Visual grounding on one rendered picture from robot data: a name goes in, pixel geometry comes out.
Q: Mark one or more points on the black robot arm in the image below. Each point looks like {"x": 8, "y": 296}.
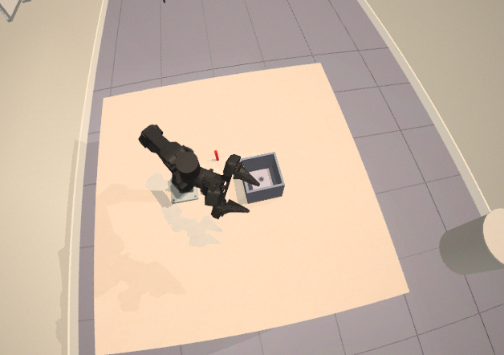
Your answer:
{"x": 182, "y": 162}

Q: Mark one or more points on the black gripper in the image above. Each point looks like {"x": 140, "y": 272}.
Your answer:
{"x": 233, "y": 166}

